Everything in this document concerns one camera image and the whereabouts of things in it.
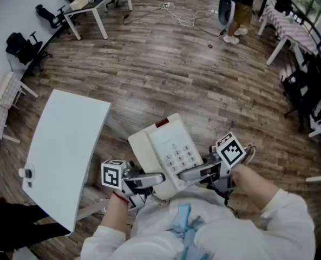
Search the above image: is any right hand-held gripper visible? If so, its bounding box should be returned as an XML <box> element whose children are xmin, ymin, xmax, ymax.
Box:
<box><xmin>176</xmin><ymin>132</ymin><xmax>246</xmax><ymax>197</ymax></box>

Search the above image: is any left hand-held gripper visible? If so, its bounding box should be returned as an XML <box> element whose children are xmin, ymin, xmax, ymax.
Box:
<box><xmin>101</xmin><ymin>159</ymin><xmax>166</xmax><ymax>211</ymax></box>

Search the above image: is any beige desk telephone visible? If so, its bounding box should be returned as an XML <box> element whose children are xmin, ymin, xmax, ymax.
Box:
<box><xmin>127</xmin><ymin>113</ymin><xmax>205</xmax><ymax>207</ymax></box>

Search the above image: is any person's right forearm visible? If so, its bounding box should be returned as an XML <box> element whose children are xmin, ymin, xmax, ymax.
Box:
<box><xmin>229</xmin><ymin>163</ymin><xmax>283</xmax><ymax>211</ymax></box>

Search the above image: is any person's left forearm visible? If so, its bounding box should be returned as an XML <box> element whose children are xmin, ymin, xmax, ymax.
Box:
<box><xmin>99</xmin><ymin>190</ymin><xmax>130</xmax><ymax>235</ymax></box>

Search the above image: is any white work table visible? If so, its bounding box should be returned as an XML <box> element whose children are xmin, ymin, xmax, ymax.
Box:
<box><xmin>22</xmin><ymin>89</ymin><xmax>112</xmax><ymax>233</ymax></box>

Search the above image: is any light blue ribbon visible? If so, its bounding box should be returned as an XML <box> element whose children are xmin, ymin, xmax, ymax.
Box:
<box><xmin>171</xmin><ymin>203</ymin><xmax>212</xmax><ymax>260</ymax></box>

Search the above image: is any person's white smock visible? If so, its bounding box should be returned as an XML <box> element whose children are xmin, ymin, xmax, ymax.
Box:
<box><xmin>80</xmin><ymin>184</ymin><xmax>317</xmax><ymax>260</ymax></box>

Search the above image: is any white lamp on clear base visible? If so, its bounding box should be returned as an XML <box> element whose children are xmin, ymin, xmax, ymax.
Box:
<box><xmin>18</xmin><ymin>163</ymin><xmax>36</xmax><ymax>189</ymax></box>

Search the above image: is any table with checked cloth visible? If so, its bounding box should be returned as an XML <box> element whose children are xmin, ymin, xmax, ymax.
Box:
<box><xmin>0</xmin><ymin>71</ymin><xmax>39</xmax><ymax>144</ymax></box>

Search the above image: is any table with striped cloth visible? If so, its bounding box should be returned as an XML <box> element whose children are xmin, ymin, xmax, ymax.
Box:
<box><xmin>257</xmin><ymin>4</ymin><xmax>321</xmax><ymax>66</ymax></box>

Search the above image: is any dark-top table with white legs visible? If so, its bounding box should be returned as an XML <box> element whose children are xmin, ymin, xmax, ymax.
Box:
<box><xmin>62</xmin><ymin>0</ymin><xmax>134</xmax><ymax>40</ymax></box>

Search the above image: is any tan cardboard box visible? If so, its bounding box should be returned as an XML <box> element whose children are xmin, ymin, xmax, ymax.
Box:
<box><xmin>69</xmin><ymin>0</ymin><xmax>94</xmax><ymax>10</ymax></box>

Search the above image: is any red string bracelet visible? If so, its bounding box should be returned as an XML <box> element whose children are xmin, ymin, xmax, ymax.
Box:
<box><xmin>113</xmin><ymin>190</ymin><xmax>129</xmax><ymax>203</ymax></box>

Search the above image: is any long white floor cable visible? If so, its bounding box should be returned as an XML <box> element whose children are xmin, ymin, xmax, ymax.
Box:
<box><xmin>123</xmin><ymin>0</ymin><xmax>226</xmax><ymax>36</ymax></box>

